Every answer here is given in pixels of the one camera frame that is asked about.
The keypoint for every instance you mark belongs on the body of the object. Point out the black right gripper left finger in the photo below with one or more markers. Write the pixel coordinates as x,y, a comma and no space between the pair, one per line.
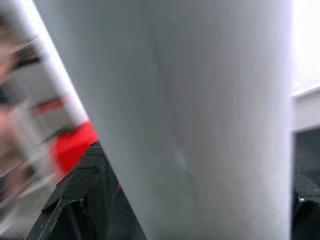
87,200

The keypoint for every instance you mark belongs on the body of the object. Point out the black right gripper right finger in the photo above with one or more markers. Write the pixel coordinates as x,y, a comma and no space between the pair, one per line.
307,215

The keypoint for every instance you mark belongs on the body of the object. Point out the white plastic table leg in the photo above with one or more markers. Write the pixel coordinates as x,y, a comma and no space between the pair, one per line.
200,112
62,75

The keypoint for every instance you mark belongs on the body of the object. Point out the red plastic stool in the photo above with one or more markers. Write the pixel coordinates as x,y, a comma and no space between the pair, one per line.
70,147

